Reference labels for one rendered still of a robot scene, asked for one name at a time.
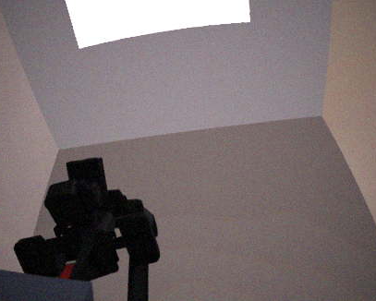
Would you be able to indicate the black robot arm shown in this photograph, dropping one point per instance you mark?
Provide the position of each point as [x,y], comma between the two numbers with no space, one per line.
[84,194]

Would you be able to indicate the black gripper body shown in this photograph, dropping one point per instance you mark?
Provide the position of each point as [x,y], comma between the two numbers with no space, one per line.
[137,237]

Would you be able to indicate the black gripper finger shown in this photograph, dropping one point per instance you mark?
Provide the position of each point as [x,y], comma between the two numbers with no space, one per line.
[90,266]
[58,253]

